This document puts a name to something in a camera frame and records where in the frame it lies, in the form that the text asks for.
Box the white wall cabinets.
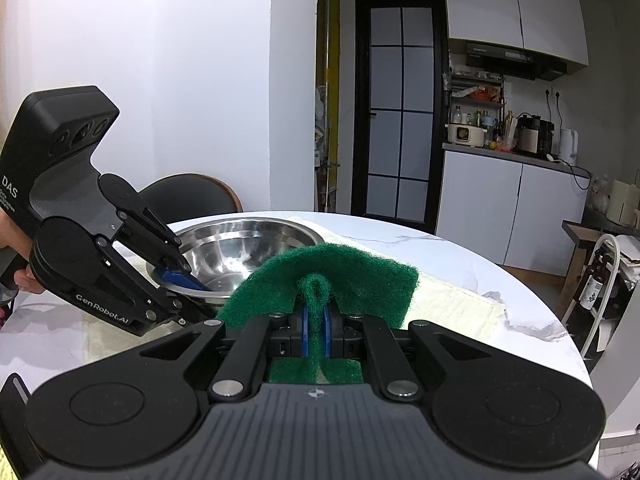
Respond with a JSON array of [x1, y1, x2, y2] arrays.
[[441, 0, 590, 67]]

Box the metal kitchen rack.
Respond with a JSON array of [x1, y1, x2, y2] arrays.
[[446, 67, 504, 127]]

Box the white electric kettle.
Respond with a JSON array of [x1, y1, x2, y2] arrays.
[[557, 128, 579, 161]]

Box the black kitchen appliance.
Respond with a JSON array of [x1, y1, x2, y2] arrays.
[[514, 114, 556, 159]]

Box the wooden side table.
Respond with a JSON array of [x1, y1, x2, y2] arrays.
[[556, 219, 640, 317]]

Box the green scouring pad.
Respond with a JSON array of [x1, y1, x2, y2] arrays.
[[215, 242, 421, 387]]

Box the cream towel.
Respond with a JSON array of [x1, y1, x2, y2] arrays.
[[82, 215, 507, 363]]

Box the black chair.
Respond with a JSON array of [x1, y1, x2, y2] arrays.
[[137, 173, 244, 222]]

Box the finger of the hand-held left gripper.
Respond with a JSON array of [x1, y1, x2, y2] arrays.
[[96, 236, 222, 327], [99, 174, 212, 292]]

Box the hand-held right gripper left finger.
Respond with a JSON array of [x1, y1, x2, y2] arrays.
[[64, 306, 312, 403]]

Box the dark glass bottle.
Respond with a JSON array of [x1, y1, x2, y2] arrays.
[[581, 254, 605, 312]]

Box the white rice cooker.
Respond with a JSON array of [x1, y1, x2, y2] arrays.
[[446, 122, 489, 149]]

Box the stainless steel bowl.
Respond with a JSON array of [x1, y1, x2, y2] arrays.
[[144, 217, 327, 307]]

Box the black framed glass door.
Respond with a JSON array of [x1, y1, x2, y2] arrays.
[[351, 0, 447, 227]]

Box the white toaster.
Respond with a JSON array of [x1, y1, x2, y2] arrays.
[[612, 179, 640, 224]]

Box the black power cable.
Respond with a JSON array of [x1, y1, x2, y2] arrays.
[[549, 156, 593, 192]]

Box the black range hood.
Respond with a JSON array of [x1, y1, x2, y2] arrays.
[[464, 41, 569, 82]]

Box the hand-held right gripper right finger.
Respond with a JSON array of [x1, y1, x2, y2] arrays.
[[322, 306, 567, 403]]

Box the white base cabinet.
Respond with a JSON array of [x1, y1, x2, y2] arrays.
[[434, 142, 592, 277]]

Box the person's left hand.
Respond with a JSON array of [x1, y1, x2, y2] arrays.
[[0, 206, 46, 296]]

